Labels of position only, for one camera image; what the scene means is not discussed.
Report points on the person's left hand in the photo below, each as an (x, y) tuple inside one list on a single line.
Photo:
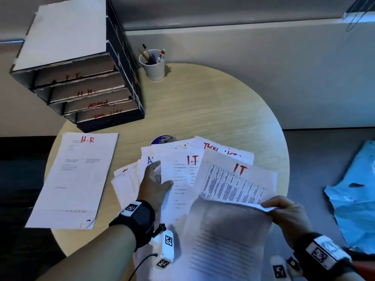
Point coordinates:
[(152, 190)]

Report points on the person's right hand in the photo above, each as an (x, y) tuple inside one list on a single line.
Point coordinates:
[(290, 219)]

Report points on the unsorted pile of papers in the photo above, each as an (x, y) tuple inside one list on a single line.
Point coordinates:
[(129, 184)]

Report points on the H.R. paper stack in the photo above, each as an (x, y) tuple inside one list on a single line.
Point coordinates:
[(73, 178)]

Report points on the cardboard document tray organizer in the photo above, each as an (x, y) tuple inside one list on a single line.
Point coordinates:
[(61, 32)]

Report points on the person's right forearm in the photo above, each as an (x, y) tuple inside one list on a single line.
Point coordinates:
[(348, 277)]

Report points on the person's left forearm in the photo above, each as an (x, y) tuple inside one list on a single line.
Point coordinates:
[(93, 257)]

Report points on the blue round disc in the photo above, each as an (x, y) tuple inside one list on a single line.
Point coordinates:
[(162, 140)]

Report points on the blue plastic bag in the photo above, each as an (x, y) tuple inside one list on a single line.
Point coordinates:
[(354, 213)]

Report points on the round wooden table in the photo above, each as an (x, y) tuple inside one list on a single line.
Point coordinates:
[(205, 108)]

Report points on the white pen cup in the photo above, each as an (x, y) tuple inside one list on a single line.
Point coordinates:
[(155, 70)]

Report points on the blue pen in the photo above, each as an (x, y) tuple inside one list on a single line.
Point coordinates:
[(152, 59)]

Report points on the white red-capped marker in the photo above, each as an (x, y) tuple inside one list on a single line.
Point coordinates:
[(161, 55)]

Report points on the yellow pencil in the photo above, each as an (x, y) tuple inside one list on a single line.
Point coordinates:
[(143, 54)]

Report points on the black pen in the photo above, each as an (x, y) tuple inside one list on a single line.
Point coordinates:
[(147, 52)]

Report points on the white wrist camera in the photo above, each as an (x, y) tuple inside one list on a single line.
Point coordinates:
[(279, 270), (167, 248)]

